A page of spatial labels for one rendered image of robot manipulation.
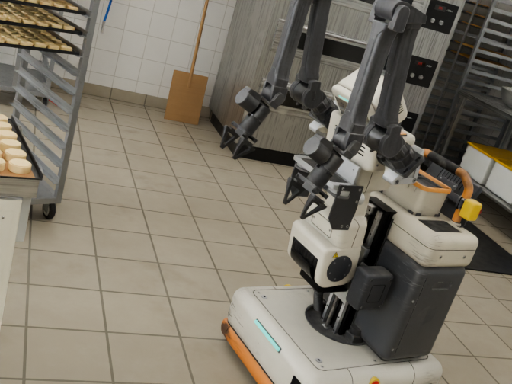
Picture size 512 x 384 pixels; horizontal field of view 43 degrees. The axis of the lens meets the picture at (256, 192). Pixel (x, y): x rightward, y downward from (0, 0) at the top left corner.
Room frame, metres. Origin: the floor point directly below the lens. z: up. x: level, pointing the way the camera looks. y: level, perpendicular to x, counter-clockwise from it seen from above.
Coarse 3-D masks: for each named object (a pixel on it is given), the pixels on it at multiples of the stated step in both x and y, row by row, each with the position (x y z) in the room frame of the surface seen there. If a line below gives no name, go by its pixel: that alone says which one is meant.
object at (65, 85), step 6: (18, 54) 3.32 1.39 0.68; (24, 54) 3.32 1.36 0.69; (30, 60) 3.27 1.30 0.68; (36, 60) 3.23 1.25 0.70; (36, 66) 3.19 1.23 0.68; (42, 66) 3.17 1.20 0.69; (42, 72) 3.11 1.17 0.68; (48, 72) 3.12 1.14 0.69; (54, 72) 3.08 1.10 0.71; (54, 78) 3.07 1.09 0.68; (60, 78) 3.03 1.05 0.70; (60, 84) 3.01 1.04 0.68; (66, 84) 2.98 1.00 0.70; (66, 90) 2.94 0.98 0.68; (72, 90) 2.93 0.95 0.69
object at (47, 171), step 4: (32, 152) 3.14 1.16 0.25; (36, 156) 3.10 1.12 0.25; (36, 160) 3.10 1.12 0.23; (40, 160) 3.06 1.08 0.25; (40, 164) 3.06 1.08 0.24; (44, 164) 3.03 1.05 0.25; (44, 168) 3.03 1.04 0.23; (48, 168) 3.00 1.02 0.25; (44, 172) 2.99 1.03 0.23; (48, 172) 2.99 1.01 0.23; (52, 172) 2.97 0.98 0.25; (48, 176) 2.96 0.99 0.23; (52, 176) 2.96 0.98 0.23; (56, 176) 2.93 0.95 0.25; (52, 180) 2.92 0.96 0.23; (56, 180) 2.93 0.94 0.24
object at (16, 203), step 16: (0, 208) 1.37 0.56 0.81; (16, 208) 1.38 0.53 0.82; (0, 224) 1.37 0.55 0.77; (16, 224) 1.39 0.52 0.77; (0, 240) 1.37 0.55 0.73; (0, 256) 1.37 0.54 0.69; (0, 272) 1.38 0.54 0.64; (0, 288) 1.38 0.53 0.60; (0, 304) 1.39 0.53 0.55; (0, 320) 1.39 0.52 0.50
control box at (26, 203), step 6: (24, 198) 1.44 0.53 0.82; (30, 198) 1.45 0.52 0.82; (24, 204) 1.44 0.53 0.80; (24, 210) 1.44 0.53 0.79; (24, 216) 1.44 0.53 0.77; (18, 222) 1.44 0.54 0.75; (24, 222) 1.44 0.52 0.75; (18, 228) 1.44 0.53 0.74; (24, 228) 1.45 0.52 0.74; (18, 234) 1.44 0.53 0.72; (24, 234) 1.45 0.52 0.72; (18, 240) 1.44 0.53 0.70
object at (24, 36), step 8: (0, 24) 2.95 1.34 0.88; (0, 32) 2.81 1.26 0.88; (8, 32) 2.87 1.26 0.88; (16, 32) 2.90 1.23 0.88; (24, 32) 2.95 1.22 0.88; (32, 32) 3.00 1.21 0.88; (40, 32) 3.06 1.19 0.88; (0, 40) 2.67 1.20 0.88; (8, 40) 2.71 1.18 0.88; (16, 40) 2.74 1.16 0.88; (24, 40) 2.79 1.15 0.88; (32, 40) 2.84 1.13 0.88; (40, 40) 2.92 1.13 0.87; (48, 40) 2.92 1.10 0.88; (56, 40) 2.98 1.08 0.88; (48, 48) 2.85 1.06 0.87; (56, 48) 2.85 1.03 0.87; (64, 48) 2.89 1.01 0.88
